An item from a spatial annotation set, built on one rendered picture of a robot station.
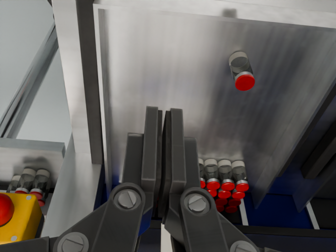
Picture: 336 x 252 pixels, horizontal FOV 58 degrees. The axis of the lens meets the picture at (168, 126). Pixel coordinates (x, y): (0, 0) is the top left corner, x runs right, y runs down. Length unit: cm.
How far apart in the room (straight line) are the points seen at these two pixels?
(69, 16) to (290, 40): 24
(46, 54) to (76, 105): 58
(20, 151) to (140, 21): 29
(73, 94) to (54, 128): 141
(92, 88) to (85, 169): 15
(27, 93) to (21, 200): 44
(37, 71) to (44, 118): 88
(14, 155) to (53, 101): 115
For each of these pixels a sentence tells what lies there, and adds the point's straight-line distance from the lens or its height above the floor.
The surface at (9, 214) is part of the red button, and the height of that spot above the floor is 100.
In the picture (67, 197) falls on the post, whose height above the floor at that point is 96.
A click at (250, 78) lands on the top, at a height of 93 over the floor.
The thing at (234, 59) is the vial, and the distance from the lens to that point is 35.
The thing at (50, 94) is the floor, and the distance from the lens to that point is 165.
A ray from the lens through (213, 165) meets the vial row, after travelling 48.
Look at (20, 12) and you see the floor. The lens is 144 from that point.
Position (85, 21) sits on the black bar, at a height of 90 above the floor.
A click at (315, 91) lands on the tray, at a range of 41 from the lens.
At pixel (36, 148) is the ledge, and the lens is 52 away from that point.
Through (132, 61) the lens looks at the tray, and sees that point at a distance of 36.
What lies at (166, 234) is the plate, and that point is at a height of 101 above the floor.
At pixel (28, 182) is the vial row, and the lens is 54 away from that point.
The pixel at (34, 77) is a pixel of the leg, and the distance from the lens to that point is 90.
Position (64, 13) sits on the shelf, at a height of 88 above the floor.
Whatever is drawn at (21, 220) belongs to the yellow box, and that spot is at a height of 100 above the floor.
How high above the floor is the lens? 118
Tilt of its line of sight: 44 degrees down
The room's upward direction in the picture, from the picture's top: 180 degrees clockwise
